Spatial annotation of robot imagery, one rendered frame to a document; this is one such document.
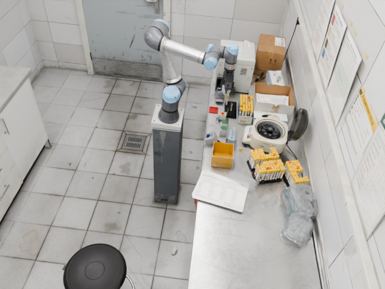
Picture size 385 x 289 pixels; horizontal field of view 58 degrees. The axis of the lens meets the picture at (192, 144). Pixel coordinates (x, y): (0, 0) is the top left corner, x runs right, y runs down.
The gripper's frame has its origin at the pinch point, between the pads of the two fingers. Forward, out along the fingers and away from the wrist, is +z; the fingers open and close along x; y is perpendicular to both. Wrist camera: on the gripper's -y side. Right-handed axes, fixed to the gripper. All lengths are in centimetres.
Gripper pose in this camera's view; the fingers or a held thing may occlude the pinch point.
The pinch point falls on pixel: (225, 94)
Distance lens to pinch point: 239.7
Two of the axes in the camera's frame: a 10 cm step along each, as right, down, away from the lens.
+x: -9.9, -1.4, 0.6
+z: -0.6, 7.1, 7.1
